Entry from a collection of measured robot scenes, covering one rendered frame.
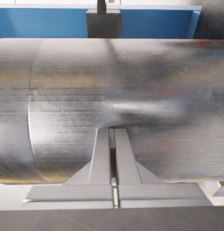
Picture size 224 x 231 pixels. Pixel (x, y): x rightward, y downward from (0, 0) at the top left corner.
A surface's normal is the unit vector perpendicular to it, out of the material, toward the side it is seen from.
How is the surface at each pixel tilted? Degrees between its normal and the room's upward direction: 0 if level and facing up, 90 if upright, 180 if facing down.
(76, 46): 90
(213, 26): 0
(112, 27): 90
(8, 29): 90
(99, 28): 90
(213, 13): 0
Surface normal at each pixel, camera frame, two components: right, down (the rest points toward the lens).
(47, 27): 0.03, 0.62
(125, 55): 0.02, -0.52
